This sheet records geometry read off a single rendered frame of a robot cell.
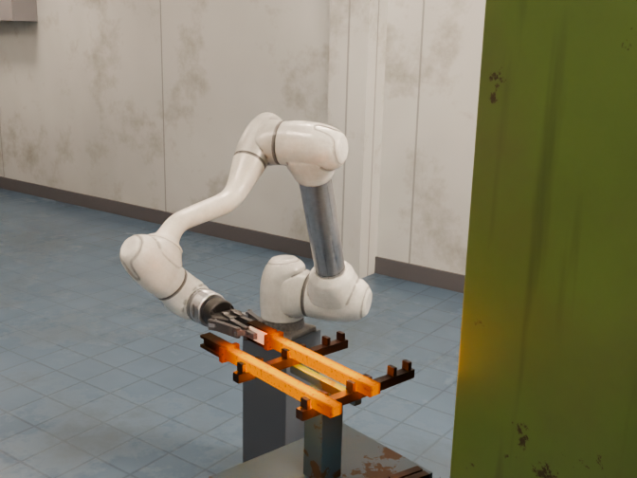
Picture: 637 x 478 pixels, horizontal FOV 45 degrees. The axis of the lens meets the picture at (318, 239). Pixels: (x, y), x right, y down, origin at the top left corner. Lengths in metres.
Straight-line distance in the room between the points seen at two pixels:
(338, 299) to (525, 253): 1.35
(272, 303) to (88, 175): 5.04
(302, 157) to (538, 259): 1.11
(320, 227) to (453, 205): 2.80
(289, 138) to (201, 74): 4.14
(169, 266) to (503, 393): 0.94
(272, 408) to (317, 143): 1.03
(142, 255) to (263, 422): 1.11
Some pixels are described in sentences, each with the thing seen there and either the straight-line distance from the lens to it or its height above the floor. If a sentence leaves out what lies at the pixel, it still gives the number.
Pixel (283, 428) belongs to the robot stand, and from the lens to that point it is 2.81.
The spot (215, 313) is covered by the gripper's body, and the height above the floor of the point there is 0.95.
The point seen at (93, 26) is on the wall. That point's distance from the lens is 7.32.
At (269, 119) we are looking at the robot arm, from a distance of 2.35.
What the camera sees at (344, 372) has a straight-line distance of 1.63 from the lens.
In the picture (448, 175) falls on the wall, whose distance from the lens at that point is 5.13.
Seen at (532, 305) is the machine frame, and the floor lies 1.21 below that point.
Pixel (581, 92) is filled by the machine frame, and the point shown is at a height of 1.55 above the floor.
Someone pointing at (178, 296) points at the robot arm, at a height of 0.97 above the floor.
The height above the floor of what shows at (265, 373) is 0.95.
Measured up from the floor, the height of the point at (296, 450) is 0.68.
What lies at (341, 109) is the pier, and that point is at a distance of 5.24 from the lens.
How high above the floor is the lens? 1.63
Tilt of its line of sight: 15 degrees down
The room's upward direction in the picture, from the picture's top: 1 degrees clockwise
